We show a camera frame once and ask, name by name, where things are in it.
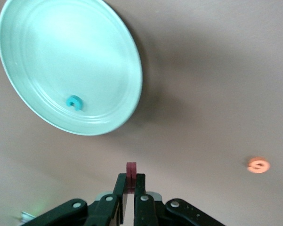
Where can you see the teal foam letter c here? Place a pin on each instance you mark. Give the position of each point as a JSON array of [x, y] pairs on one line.
[[74, 97]]

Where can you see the brown paper table cover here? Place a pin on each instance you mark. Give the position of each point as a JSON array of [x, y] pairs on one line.
[[202, 70]]

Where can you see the green plate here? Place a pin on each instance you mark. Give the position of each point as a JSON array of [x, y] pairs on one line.
[[68, 58]]

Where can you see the orange foam letter e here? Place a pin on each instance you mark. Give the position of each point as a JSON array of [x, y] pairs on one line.
[[249, 166]]

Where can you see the maroon foam letter i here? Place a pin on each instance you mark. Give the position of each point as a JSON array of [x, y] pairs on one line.
[[131, 169]]

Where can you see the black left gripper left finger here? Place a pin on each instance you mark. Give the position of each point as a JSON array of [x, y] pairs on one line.
[[103, 212]]

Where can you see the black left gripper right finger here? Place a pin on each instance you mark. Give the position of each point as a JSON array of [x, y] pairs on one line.
[[143, 212]]

